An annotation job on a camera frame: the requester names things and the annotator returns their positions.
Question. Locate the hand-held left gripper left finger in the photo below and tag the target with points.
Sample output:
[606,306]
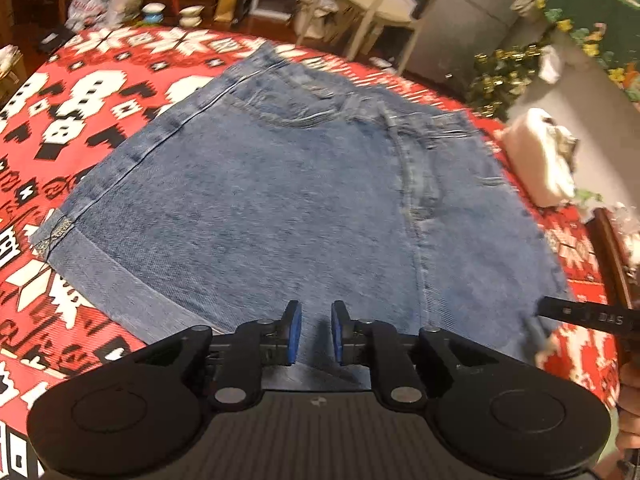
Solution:
[295,330]

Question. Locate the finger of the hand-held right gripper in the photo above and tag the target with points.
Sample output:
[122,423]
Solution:
[557,309]

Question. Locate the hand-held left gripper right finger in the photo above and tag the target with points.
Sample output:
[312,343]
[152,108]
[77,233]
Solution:
[337,330]

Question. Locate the blue denim shorts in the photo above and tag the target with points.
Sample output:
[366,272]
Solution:
[275,185]

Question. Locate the white bag of clothes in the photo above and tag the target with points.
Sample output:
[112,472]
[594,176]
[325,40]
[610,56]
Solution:
[535,160]

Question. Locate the person's right hand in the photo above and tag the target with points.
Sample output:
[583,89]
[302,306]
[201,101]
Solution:
[631,400]

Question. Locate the wooden nightstand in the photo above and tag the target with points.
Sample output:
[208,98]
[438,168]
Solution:
[612,250]

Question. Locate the small christmas tree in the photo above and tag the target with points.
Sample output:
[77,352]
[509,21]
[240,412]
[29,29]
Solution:
[500,80]

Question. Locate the white hanging cloth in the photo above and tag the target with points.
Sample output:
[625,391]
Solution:
[550,62]

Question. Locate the grey refrigerator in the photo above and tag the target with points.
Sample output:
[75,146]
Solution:
[475,20]

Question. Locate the green christmas printed cloth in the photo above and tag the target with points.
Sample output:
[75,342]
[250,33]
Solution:
[600,10]

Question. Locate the red printed blanket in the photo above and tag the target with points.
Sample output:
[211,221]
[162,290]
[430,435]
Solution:
[100,90]

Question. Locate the white tote bag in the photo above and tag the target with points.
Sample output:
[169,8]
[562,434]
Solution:
[312,20]

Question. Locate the beige plastic chair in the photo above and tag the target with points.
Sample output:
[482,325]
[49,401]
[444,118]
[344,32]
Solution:
[370,5]

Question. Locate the white ceramic cup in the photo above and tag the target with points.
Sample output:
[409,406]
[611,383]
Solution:
[192,16]

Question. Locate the blue and white cup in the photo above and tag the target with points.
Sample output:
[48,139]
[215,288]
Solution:
[152,14]

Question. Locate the white red plastic bag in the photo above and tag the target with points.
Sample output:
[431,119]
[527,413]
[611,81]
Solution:
[85,5]

